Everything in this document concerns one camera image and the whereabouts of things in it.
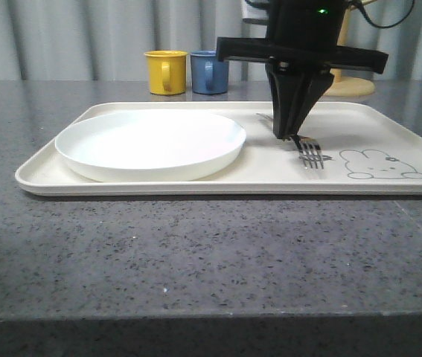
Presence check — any wooden mug tree stand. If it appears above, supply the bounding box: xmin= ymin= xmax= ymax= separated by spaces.
xmin=325 ymin=7 xmax=375 ymax=97

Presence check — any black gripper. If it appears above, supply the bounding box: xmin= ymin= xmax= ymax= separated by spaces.
xmin=217 ymin=1 xmax=389 ymax=139

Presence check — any cream rabbit serving tray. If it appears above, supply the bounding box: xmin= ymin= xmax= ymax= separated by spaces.
xmin=15 ymin=102 xmax=422 ymax=196

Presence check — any black cable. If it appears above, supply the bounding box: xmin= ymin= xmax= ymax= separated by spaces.
xmin=351 ymin=0 xmax=416 ymax=29

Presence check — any silver metal fork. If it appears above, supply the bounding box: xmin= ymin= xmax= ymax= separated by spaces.
xmin=282 ymin=134 xmax=325 ymax=170

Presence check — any yellow mug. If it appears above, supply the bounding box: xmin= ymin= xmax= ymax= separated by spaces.
xmin=144 ymin=50 xmax=188 ymax=95

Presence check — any white round plate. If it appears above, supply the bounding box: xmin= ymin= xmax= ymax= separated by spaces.
xmin=55 ymin=109 xmax=246 ymax=182

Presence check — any blue mug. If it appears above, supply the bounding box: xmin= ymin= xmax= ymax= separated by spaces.
xmin=190 ymin=51 xmax=229 ymax=94

